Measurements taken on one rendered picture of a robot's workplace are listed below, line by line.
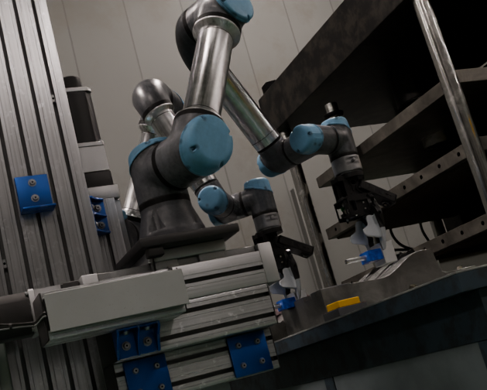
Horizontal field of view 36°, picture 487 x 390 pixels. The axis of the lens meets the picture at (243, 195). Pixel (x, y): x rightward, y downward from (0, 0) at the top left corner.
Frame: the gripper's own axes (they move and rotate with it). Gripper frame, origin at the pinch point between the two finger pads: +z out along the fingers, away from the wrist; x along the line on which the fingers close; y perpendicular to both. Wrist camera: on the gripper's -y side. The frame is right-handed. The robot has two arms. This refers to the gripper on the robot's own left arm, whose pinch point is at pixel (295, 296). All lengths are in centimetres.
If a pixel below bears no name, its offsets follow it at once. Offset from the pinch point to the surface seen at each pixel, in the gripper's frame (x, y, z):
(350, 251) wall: -237, -168, -46
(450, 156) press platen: -12, -79, -37
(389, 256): 31.5, -12.7, -1.3
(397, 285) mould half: 19.0, -20.8, 5.1
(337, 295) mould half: 19.0, -2.3, 4.2
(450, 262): -35, -83, -4
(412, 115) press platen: -28, -82, -59
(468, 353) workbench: 71, 4, 25
